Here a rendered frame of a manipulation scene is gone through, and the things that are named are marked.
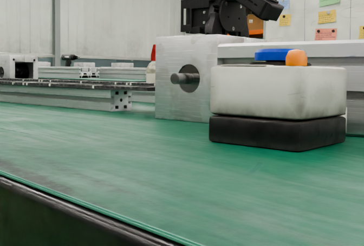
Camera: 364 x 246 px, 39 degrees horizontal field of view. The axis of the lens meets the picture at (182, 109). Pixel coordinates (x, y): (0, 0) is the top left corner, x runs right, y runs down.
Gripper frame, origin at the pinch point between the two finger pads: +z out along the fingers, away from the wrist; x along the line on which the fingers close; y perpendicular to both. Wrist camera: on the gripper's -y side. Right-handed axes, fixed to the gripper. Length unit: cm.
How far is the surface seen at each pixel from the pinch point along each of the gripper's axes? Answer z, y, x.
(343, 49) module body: -4.3, -29.4, 24.2
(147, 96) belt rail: 2.2, 15.9, 2.3
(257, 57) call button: -3.4, -26.6, 33.8
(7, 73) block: -1, 79, -8
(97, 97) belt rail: 1.5, 6.9, 21.3
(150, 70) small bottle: -2.4, 34.0, -17.4
